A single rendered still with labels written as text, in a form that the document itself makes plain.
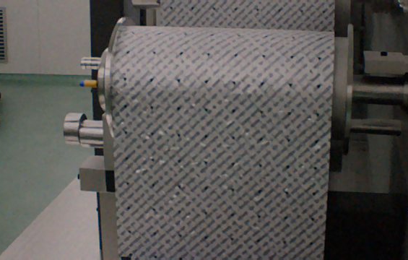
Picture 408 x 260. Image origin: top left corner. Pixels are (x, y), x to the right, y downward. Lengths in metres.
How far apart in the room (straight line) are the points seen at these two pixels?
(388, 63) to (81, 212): 0.78
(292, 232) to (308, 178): 0.07
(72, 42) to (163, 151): 6.00
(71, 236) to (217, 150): 0.57
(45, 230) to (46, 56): 5.60
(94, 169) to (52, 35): 5.95
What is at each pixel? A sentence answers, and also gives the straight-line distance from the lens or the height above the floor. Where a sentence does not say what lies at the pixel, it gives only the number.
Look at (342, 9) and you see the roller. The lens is 1.02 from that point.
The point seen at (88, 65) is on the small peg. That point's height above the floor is 1.27.
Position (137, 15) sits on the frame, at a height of 1.27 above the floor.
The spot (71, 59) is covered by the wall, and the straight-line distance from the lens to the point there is 6.85.
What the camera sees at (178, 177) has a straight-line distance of 0.84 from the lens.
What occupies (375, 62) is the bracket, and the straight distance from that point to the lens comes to 0.82.
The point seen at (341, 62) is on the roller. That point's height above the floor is 1.29.
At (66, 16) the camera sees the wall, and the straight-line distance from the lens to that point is 6.80.
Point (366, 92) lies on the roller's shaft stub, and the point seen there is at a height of 1.25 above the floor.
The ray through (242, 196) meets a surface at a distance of 0.83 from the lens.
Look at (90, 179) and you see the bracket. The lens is 0.95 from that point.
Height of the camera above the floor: 1.44
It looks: 16 degrees down
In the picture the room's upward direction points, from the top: straight up
